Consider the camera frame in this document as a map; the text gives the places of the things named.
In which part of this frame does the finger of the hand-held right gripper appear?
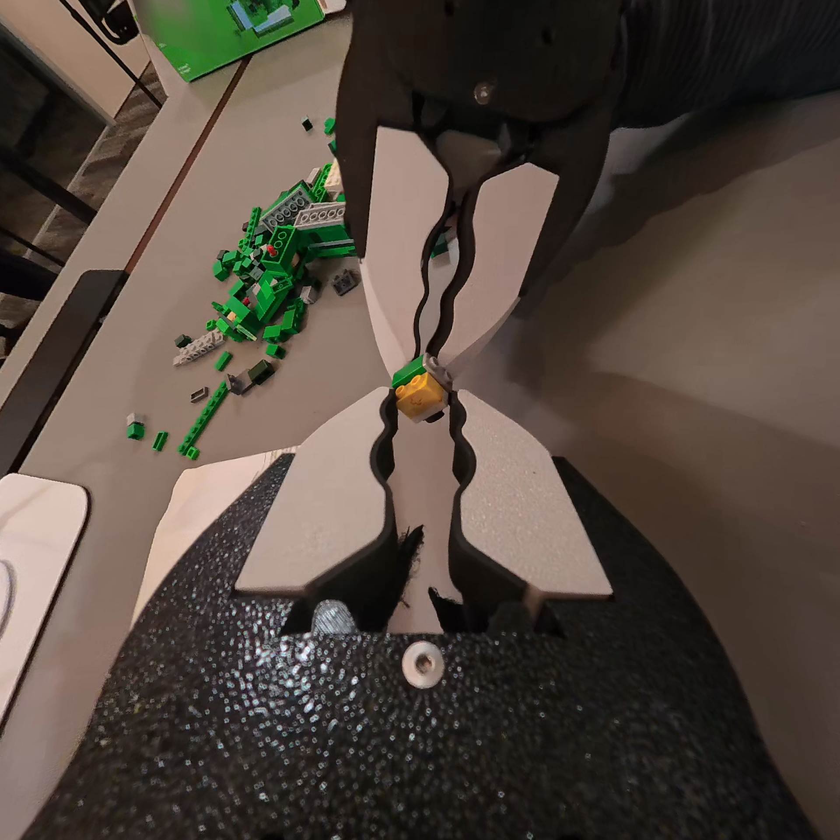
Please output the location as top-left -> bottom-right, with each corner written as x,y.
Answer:
357,125 -> 455,371
427,163 -> 560,374

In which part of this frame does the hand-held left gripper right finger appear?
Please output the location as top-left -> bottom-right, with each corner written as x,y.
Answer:
448,387 -> 615,601

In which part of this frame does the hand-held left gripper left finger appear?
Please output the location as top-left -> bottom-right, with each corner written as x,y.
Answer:
234,386 -> 401,599

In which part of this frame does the yellow toy brick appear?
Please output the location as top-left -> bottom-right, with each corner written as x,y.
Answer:
395,375 -> 451,422

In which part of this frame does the person's right forearm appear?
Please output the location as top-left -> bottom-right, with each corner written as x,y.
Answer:
616,0 -> 840,129

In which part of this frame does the grey desk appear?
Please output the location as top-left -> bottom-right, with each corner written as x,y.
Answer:
0,13 -> 840,840

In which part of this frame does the white printed plastic bag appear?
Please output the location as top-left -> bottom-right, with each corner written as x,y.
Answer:
131,449 -> 296,624

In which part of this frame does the pile of green toy bricks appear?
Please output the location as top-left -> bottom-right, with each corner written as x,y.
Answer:
125,115 -> 363,460

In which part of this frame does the green picture cardboard box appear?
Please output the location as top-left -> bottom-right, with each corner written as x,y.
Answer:
134,0 -> 327,83

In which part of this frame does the white rounded pad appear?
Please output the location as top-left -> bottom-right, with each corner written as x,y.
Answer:
0,472 -> 89,723

